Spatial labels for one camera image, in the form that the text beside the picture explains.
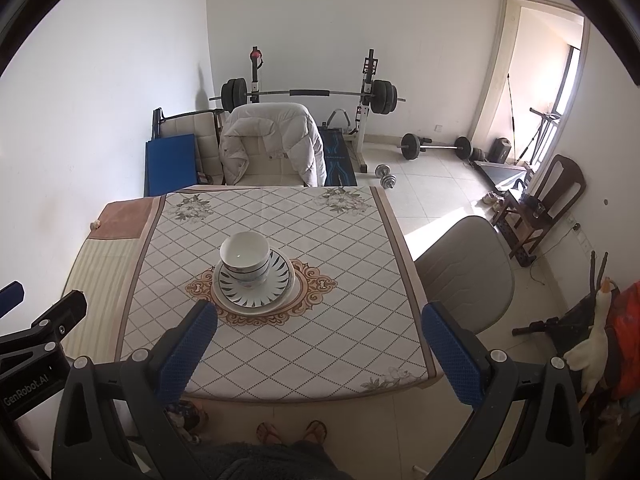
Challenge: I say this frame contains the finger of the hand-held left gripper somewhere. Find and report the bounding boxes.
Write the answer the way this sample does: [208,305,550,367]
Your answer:
[0,282,26,319]
[0,290,88,361]

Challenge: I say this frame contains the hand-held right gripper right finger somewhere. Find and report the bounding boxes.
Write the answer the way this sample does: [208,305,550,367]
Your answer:
[422,301,587,480]

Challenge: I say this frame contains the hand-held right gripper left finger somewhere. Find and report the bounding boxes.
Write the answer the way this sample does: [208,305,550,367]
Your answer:
[51,301,219,480]

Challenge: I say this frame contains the white plate pink flowers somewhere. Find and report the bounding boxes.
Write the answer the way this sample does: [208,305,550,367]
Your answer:
[213,250,296,318]

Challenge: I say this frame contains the blue leaf pattern plate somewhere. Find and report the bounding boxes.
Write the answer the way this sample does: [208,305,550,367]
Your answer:
[217,251,291,308]

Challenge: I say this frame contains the white bowl dark rim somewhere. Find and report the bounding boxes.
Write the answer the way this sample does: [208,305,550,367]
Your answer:
[220,231,272,275]

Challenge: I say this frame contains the barbell with black plates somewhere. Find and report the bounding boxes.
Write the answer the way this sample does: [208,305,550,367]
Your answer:
[209,77,407,115]

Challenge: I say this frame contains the beige striped brown cloth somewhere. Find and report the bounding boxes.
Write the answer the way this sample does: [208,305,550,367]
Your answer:
[60,195,166,361]

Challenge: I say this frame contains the floral cloth bundle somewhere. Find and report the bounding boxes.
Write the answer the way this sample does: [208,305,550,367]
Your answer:
[165,400,208,433]

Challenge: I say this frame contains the grey padded chair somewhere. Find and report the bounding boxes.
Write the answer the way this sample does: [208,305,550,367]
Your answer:
[414,216,516,335]

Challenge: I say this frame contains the person's left foot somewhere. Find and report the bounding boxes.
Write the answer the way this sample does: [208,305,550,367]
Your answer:
[256,422,283,445]

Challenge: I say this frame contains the black kick scooter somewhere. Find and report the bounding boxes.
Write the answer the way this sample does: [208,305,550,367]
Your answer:
[512,300,601,356]

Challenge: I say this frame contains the flower diamond printed tablecloth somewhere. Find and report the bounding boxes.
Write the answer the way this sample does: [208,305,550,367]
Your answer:
[117,186,443,403]

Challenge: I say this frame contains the white plush goose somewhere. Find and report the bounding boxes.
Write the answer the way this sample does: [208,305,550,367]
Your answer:
[564,277,618,393]

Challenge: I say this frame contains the pair of black poles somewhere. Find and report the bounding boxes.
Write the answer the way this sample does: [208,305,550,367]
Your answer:
[589,251,610,293]

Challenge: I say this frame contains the orange red bag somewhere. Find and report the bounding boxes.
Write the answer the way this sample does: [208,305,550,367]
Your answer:
[605,282,640,401]

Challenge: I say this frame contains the blue folded mat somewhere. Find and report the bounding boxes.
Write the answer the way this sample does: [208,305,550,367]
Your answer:
[144,133,197,197]

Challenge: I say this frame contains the chrome dumbbell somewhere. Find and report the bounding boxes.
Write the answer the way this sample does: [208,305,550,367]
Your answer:
[376,162,398,190]

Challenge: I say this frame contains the dark wooden chair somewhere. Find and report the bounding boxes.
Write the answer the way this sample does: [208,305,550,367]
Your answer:
[492,155,587,267]

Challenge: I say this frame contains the beige padded chair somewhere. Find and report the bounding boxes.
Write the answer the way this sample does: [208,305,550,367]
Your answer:
[227,105,321,188]
[160,110,226,186]

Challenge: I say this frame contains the short floor barbell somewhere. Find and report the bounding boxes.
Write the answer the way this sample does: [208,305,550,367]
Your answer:
[397,132,473,161]

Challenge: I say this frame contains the blue black bench pad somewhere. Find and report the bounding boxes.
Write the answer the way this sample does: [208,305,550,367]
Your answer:
[320,130,358,187]

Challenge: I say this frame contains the white puffer jacket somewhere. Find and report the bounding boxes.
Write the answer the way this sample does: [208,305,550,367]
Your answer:
[219,102,327,188]

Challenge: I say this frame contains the grey exercise machine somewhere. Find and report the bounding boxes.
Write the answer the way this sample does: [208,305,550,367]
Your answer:
[520,107,561,166]

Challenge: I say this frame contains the hanging resistance band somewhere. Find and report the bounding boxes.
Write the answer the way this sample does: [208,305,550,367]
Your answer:
[506,72,521,161]

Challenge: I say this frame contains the white weight bench rack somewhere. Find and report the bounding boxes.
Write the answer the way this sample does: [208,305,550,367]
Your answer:
[249,47,381,173]

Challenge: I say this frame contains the white door frame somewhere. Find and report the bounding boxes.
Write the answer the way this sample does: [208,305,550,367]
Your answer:
[469,0,593,136]

